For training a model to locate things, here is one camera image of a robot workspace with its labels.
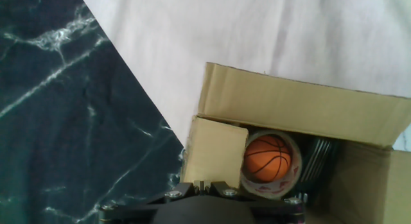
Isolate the black ribbed object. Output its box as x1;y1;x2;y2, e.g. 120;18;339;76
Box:
290;135;341;207

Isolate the orange mini basketball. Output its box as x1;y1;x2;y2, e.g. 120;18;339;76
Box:
243;135;292;183

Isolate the brown cardboard box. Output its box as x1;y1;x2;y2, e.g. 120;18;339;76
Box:
179;62;411;224

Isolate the marble and pink pattern cloth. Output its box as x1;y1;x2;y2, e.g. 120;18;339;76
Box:
0;0;411;224

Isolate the brown packing tape roll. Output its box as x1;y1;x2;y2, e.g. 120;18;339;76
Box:
240;129;303;200

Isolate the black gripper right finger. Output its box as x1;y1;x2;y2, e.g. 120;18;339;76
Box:
202;180;306;224

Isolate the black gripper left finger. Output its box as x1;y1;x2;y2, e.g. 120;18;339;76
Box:
98;180;204;224

